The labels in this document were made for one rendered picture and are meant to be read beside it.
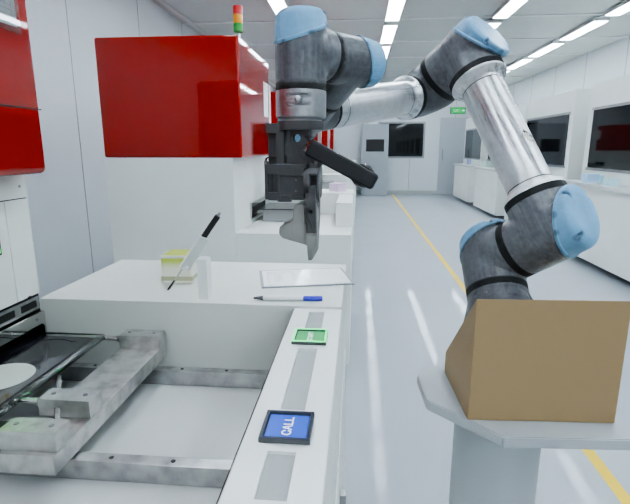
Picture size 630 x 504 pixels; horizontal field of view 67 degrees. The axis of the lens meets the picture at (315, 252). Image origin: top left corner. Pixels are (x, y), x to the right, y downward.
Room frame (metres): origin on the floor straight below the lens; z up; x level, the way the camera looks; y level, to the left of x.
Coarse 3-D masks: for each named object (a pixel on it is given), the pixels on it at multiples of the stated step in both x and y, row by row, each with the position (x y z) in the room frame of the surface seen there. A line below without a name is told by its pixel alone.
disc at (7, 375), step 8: (0, 368) 0.75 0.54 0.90; (8, 368) 0.75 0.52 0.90; (16, 368) 0.75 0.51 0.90; (24, 368) 0.75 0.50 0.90; (32, 368) 0.75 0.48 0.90; (0, 376) 0.72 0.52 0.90; (8, 376) 0.72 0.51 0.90; (16, 376) 0.72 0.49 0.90; (24, 376) 0.72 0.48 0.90; (0, 384) 0.69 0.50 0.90; (8, 384) 0.69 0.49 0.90; (16, 384) 0.69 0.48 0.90
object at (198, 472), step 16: (80, 464) 0.57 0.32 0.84; (96, 464) 0.57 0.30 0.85; (112, 464) 0.57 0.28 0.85; (128, 464) 0.56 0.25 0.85; (144, 464) 0.56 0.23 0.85; (160, 464) 0.56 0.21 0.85; (176, 464) 0.56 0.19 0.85; (192, 464) 0.56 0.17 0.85; (208, 464) 0.56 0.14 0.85; (224, 464) 0.56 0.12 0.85; (112, 480) 0.57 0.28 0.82; (128, 480) 0.56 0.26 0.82; (144, 480) 0.56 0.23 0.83; (160, 480) 0.56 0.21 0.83; (176, 480) 0.56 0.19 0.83; (192, 480) 0.56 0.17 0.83; (208, 480) 0.55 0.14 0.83; (224, 480) 0.55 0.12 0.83
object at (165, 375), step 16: (80, 368) 0.85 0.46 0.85; (160, 368) 0.85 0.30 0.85; (176, 368) 0.85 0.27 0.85; (192, 368) 0.85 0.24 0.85; (208, 368) 0.85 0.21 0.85; (176, 384) 0.84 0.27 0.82; (192, 384) 0.83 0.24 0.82; (208, 384) 0.83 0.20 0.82; (224, 384) 0.83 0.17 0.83; (240, 384) 0.83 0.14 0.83; (256, 384) 0.82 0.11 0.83
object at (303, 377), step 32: (320, 320) 0.83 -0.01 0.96; (288, 352) 0.68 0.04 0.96; (320, 352) 0.68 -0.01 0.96; (288, 384) 0.58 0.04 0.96; (320, 384) 0.58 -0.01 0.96; (256, 416) 0.50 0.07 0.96; (320, 416) 0.50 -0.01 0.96; (256, 448) 0.44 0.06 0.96; (288, 448) 0.44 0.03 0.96; (320, 448) 0.44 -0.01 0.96; (256, 480) 0.39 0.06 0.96; (288, 480) 0.40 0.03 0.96; (320, 480) 0.39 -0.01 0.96
